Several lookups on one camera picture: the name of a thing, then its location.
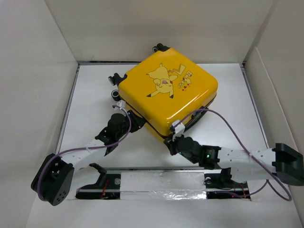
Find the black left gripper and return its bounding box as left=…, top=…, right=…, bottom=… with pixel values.
left=116, top=110, right=146, bottom=140

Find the yellow hard-shell suitcase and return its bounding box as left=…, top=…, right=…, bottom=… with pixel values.
left=108, top=43, right=218, bottom=138

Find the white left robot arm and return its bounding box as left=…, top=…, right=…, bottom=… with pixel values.
left=31, top=108, right=146, bottom=206

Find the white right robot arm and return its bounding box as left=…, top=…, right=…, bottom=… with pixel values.
left=164, top=135, right=304, bottom=187

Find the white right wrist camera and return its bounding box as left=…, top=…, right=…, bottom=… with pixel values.
left=170, top=120, right=185, bottom=141

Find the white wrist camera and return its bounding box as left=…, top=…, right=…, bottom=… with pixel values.
left=113, top=100, right=126, bottom=112
left=170, top=120, right=185, bottom=141

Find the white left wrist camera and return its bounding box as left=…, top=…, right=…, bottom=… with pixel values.
left=113, top=100, right=126, bottom=112

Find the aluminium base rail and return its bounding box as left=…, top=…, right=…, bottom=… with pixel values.
left=76, top=165, right=252, bottom=194

